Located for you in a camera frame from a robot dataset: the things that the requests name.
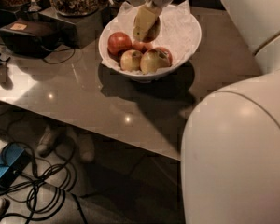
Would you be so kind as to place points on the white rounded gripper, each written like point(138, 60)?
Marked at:
point(145, 17)

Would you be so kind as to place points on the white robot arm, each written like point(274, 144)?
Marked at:
point(230, 152)

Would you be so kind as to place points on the middle red apple underneath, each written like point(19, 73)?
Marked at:
point(142, 46)

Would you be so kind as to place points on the left dark red apple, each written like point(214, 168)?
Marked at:
point(118, 42)

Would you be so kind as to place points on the white ceramic bowl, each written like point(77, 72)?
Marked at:
point(189, 38)

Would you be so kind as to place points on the large yellow front apple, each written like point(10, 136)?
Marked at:
point(153, 60)

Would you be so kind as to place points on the small yellow front apple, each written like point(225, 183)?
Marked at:
point(130, 60)

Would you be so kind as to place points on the white paper liner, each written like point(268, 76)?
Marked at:
point(180, 31)

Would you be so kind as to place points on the dark square container base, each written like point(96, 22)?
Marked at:
point(76, 32)

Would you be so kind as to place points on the metal scoop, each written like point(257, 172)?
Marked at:
point(34, 6)

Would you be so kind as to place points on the black box with label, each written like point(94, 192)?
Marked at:
point(31, 38)

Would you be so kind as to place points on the right light shoe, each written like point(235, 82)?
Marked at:
point(86, 147)

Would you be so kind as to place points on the light shoe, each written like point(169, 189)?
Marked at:
point(86, 147)
point(48, 140)

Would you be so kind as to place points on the left light shoe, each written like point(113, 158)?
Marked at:
point(48, 140)

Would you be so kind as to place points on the blue electronic box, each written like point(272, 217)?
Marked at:
point(13, 160)

